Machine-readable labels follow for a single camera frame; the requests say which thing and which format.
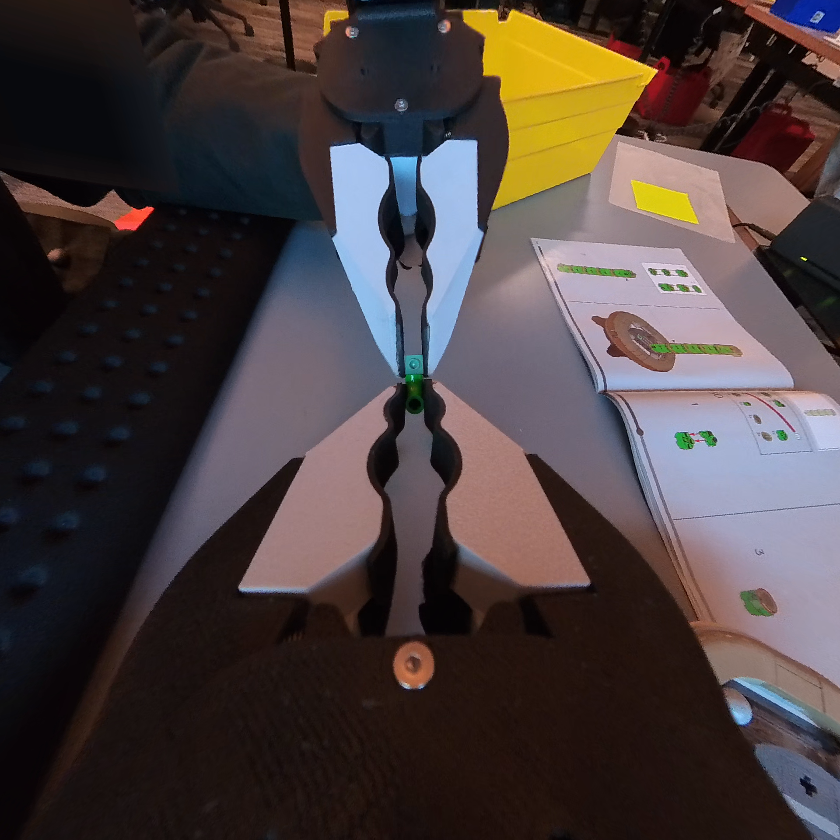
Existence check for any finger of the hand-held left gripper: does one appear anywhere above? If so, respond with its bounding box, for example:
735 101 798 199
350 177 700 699
419 140 484 376
329 144 404 377

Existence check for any instruction booklet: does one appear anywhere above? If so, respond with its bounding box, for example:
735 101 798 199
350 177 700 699
530 238 840 664

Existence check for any clear sheet with yellow square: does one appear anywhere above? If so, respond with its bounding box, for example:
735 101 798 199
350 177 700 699
609 141 736 244

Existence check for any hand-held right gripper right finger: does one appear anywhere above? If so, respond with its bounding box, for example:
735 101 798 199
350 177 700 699
420 379 592 635

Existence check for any yellow plastic bin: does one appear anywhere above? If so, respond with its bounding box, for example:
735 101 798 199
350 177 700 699
323 10 657 211

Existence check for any green round toy brick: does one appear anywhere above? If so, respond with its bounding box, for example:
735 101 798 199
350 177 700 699
403 354 427 416

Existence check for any black box device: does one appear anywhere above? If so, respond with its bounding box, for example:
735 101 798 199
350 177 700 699
755 193 840 342

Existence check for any person's left forearm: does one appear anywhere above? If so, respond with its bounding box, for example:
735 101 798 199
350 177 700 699
0 13 329 221

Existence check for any black perforated mat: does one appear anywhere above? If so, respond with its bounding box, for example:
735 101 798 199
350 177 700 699
0 203 296 723

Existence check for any grey desk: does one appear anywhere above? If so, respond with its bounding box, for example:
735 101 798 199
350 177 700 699
85 134 815 723

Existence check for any red container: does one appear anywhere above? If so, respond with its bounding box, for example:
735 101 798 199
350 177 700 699
731 101 815 175
607 36 713 126

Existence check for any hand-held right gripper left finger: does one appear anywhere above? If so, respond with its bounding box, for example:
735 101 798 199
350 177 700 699
238 382 404 635

